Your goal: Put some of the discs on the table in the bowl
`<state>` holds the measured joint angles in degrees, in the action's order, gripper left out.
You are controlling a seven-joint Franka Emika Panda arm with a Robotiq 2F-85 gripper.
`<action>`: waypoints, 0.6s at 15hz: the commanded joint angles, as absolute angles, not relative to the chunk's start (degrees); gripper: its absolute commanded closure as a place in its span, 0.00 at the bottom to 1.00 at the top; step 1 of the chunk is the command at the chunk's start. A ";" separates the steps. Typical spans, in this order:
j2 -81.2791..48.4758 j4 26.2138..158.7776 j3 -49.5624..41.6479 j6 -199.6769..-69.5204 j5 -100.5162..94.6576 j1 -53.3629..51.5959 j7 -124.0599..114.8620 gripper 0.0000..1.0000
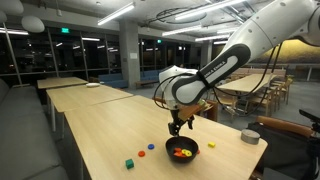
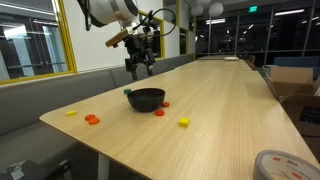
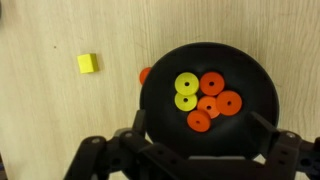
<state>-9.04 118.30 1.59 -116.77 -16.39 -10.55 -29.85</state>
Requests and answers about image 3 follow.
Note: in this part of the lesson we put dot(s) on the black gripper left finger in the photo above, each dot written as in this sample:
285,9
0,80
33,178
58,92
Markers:
140,121

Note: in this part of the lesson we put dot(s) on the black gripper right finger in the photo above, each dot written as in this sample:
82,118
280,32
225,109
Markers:
263,133

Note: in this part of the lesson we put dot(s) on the black bowl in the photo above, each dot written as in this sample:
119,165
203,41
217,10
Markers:
160,113

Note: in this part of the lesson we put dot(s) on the orange disc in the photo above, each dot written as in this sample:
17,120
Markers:
235,106
204,104
216,80
195,125
144,75

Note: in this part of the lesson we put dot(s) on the yellow disc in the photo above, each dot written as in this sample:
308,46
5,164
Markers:
191,105
181,80

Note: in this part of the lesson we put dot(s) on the yellow cube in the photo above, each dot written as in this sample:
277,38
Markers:
88,63

